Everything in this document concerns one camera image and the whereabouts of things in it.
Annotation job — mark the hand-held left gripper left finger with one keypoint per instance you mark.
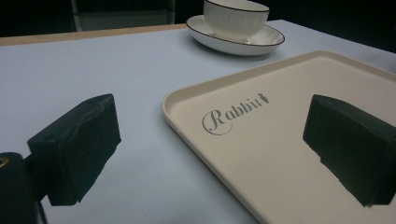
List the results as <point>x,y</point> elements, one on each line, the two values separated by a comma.
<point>77,149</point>

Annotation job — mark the white ribbed cup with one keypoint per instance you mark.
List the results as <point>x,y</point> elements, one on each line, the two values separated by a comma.
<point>235,18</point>

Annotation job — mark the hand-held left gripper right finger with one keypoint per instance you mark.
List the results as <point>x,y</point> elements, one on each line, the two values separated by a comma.
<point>351,146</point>

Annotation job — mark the beige plastic tray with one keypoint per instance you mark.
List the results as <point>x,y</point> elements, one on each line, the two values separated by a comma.
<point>274,155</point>

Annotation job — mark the white ribbed saucer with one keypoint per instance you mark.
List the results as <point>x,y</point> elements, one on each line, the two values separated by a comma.
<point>218,40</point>

